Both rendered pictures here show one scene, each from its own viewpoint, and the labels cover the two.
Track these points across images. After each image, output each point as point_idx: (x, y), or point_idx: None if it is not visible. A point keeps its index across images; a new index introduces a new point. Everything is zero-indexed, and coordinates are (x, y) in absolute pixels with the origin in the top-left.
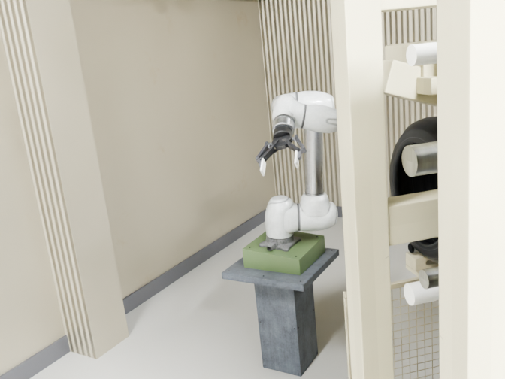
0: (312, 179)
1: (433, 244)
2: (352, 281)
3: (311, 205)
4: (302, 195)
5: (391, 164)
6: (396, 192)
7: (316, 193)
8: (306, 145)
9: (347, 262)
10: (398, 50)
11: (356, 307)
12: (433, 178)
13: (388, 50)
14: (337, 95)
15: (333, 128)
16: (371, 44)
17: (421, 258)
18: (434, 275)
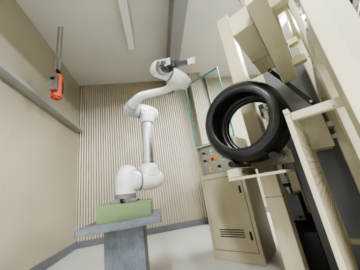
0: (149, 151)
1: (260, 139)
2: (344, 33)
3: (150, 167)
4: (141, 165)
5: (207, 120)
6: (214, 134)
7: (151, 161)
8: (144, 132)
9: (324, 28)
10: (242, 9)
11: None
12: (219, 138)
13: (232, 17)
14: None
15: (187, 81)
16: None
17: (239, 168)
18: None
